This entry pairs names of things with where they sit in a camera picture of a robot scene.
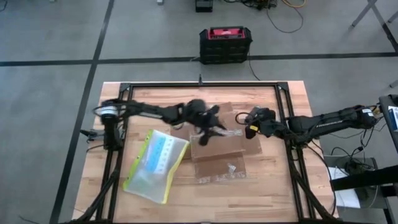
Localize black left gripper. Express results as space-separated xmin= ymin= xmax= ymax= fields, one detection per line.
xmin=182 ymin=98 xmax=228 ymax=147

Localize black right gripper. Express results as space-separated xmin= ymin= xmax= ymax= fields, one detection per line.
xmin=244 ymin=106 xmax=289 ymax=140

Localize clear packing tape strip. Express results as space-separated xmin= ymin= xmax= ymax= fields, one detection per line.
xmin=217 ymin=128 xmax=244 ymax=138

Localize brown cardboard box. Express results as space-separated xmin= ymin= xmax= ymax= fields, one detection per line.
xmin=170 ymin=101 xmax=262 ymax=184

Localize white and teal flat pack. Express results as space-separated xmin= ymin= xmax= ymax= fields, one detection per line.
xmin=145 ymin=135 xmax=175 ymax=175

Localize mesh pouch with yellow trim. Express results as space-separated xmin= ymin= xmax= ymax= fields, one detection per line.
xmin=122 ymin=129 xmax=190 ymax=205

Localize black and red toolbox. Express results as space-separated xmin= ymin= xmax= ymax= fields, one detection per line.
xmin=199 ymin=26 xmax=254 ymax=65

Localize green packet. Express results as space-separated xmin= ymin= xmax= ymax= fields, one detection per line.
xmin=136 ymin=176 xmax=155 ymax=192

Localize white paper sheet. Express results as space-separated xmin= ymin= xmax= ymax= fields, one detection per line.
xmin=328 ymin=167 xmax=362 ymax=210

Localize black side cart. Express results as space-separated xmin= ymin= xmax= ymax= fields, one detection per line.
xmin=323 ymin=95 xmax=398 ymax=224

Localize small black floor box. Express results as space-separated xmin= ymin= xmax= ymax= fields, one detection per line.
xmin=195 ymin=0 xmax=215 ymax=14

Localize blue and white box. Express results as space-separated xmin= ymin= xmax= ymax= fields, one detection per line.
xmin=388 ymin=106 xmax=398 ymax=133

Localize grey black power plug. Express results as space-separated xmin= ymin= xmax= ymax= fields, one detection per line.
xmin=80 ymin=128 xmax=106 ymax=141

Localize grey table legs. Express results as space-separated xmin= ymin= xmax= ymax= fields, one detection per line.
xmin=352 ymin=0 xmax=398 ymax=54

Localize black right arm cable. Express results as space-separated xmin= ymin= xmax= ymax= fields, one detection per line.
xmin=234 ymin=105 xmax=383 ymax=150

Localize black toolbox cable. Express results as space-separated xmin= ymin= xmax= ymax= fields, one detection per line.
xmin=248 ymin=51 xmax=262 ymax=82

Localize black metal rig frame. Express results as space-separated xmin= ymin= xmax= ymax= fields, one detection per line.
xmin=67 ymin=81 xmax=340 ymax=224

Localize black cable bundle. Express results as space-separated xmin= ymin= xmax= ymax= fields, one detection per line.
xmin=310 ymin=124 xmax=387 ymax=175

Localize black floor cable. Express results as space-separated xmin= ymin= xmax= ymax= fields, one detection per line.
xmin=266 ymin=6 xmax=305 ymax=34

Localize yellow floor cable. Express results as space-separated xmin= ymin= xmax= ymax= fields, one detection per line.
xmin=281 ymin=0 xmax=308 ymax=9

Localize tangled floor cables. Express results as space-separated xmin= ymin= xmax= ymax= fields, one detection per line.
xmin=223 ymin=0 xmax=280 ymax=11

